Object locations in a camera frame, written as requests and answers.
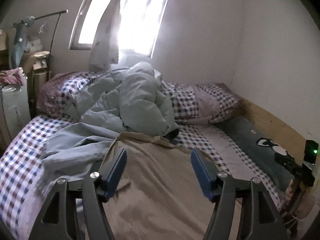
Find plaid pillow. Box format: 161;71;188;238
36;72;98;118

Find black clothes rack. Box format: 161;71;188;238
35;9;69;81

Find stacked cardboard boxes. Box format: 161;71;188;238
1;30;49;106

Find plaid folded quilt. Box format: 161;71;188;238
161;81;242;125

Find wooden headboard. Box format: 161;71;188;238
242;99;306;163

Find tan khaki garment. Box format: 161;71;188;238
103;132;214;239

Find teal plush toy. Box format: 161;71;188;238
9;16;35;69

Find light blue grey garment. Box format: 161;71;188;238
36;122;119;196

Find window with curtain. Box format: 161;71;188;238
69;0;168;69

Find pink cloth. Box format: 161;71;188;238
0;67;24;86

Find dark teal penguin pillow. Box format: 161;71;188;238
215;116;293;191

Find plaid checkered bed sheet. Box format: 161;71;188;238
1;115;283;239

